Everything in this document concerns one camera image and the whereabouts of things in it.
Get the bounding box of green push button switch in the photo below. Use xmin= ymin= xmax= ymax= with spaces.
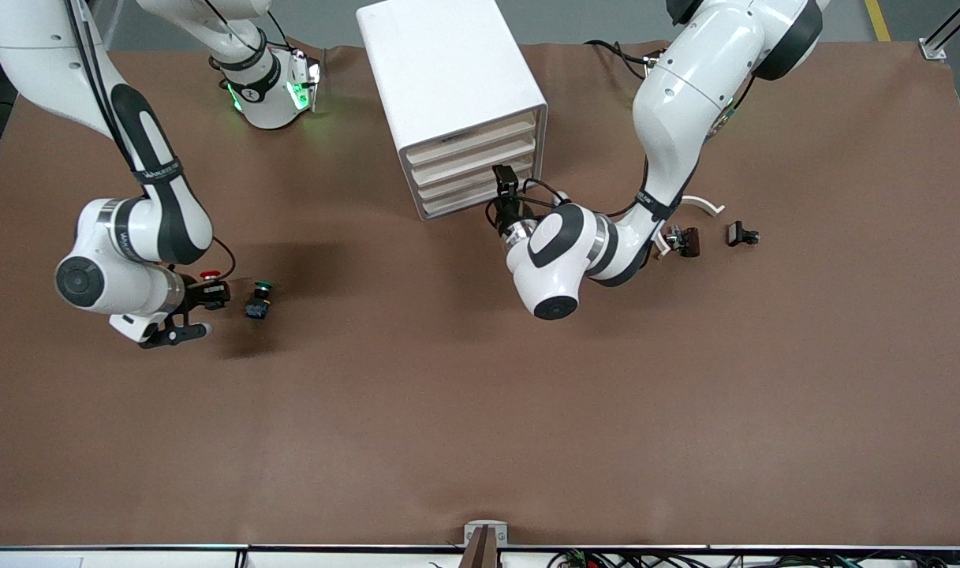
xmin=245 ymin=280 xmax=277 ymax=320

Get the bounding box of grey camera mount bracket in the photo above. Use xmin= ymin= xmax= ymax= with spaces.
xmin=462 ymin=519 xmax=510 ymax=568

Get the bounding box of dark brown switch component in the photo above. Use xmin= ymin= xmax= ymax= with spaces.
xmin=665 ymin=225 xmax=701 ymax=259

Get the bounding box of black table edge rail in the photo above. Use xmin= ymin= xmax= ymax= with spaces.
xmin=0 ymin=543 xmax=960 ymax=553

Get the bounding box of white drawer cabinet housing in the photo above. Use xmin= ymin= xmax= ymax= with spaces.
xmin=356 ymin=0 xmax=549 ymax=222

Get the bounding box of aluminium frame profile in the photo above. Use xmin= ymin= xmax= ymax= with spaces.
xmin=917 ymin=0 xmax=960 ymax=62

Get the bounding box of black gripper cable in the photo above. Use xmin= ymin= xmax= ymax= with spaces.
xmin=486 ymin=177 xmax=571 ymax=231
xmin=207 ymin=235 xmax=237 ymax=283

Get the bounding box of black base cable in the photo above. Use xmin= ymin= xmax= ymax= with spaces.
xmin=263 ymin=8 xmax=323 ymax=60
xmin=584 ymin=38 xmax=654 ymax=80

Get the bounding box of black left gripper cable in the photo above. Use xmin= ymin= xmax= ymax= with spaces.
xmin=486 ymin=177 xmax=571 ymax=231

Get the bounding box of white curved plastic part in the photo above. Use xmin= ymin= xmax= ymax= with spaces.
xmin=655 ymin=195 xmax=725 ymax=259

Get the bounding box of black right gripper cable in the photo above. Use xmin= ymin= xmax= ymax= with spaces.
xmin=207 ymin=235 xmax=237 ymax=283

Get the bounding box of bundle of loose cables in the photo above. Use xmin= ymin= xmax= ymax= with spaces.
xmin=547 ymin=551 xmax=960 ymax=568

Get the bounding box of brown table cover sheet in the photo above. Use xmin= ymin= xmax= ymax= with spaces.
xmin=0 ymin=39 xmax=960 ymax=549

